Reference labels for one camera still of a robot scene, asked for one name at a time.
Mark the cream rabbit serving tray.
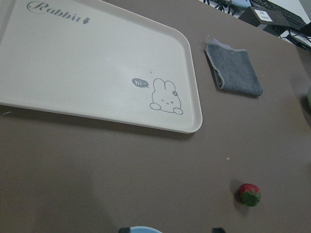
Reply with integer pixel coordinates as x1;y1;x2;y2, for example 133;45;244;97
0;0;202;133

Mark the folded grey cloth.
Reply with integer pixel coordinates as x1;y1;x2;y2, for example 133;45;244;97
205;38;263;97

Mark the black keyboard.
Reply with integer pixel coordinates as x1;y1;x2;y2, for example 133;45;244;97
251;0;307;29

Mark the light blue paper cup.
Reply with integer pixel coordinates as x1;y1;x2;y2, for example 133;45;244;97
129;226;162;233

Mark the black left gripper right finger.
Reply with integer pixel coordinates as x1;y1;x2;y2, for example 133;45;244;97
212;228;224;233

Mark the red strawberry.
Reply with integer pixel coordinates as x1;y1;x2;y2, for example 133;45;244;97
238;183;261;207

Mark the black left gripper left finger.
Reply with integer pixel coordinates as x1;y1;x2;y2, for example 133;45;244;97
119;228;131;233

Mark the black power adapter box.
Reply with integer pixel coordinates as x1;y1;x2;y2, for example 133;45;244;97
238;6;290;33

